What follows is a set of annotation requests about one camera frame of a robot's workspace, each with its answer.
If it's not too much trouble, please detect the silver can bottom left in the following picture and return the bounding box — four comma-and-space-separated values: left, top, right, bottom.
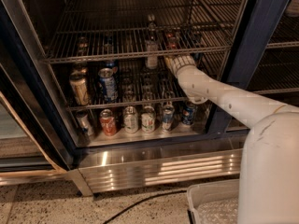
76, 111, 94, 136

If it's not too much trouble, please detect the upper wire fridge shelf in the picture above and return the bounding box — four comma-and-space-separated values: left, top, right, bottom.
45, 0, 242, 64

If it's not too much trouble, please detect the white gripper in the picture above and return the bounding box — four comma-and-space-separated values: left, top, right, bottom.
164, 55, 196, 77

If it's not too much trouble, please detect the stainless steel display fridge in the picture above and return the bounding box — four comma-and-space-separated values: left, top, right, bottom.
1, 0, 298, 195

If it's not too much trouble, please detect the wire fridge shelf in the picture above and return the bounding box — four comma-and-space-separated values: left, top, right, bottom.
45, 0, 242, 64
64, 51, 227, 112

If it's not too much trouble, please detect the dark can behind gold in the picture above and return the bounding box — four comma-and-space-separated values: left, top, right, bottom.
72, 62, 88, 76

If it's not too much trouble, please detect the green white can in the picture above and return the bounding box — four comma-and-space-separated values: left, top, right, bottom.
141, 106, 156, 133
123, 106, 139, 133

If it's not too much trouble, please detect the green white can bottom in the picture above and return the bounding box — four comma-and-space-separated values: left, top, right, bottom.
123, 106, 139, 133

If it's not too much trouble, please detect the blue silver can bottom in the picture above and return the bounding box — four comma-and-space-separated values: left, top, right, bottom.
162, 105, 175, 132

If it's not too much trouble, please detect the middle wire fridge shelf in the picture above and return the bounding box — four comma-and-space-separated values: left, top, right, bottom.
64, 51, 227, 112

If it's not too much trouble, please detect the clear glass bottle white label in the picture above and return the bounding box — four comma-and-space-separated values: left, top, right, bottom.
146, 14, 158, 69

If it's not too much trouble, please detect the blue can behind pepsi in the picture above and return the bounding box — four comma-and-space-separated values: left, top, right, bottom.
104, 60, 119, 74

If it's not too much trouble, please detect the blue pepsi can middle front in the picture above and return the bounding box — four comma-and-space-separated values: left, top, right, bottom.
98, 68, 118, 103

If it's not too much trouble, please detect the red coke can bottom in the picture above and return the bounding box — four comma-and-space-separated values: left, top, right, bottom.
99, 109, 117, 136

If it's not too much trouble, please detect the clear plastic bin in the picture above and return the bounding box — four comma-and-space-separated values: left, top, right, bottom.
187, 179, 239, 224

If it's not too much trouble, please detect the gold can middle shelf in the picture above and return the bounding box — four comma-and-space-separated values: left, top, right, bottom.
69, 73, 91, 105

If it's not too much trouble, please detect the red coke can shelf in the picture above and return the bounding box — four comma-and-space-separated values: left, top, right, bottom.
165, 30, 178, 49

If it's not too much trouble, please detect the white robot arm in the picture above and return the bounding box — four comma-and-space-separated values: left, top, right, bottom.
165, 55, 299, 224

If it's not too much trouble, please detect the open glass fridge door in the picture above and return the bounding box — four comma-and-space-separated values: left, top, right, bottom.
0, 41, 70, 186

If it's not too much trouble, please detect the blue pepsi can bottom right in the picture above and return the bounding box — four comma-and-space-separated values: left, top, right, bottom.
181, 101, 197, 126

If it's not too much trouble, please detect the right compartment wire shelf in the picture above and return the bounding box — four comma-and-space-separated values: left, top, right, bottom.
247, 15, 299, 94

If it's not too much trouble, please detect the black floor cable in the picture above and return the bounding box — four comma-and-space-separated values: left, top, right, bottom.
102, 189, 188, 224

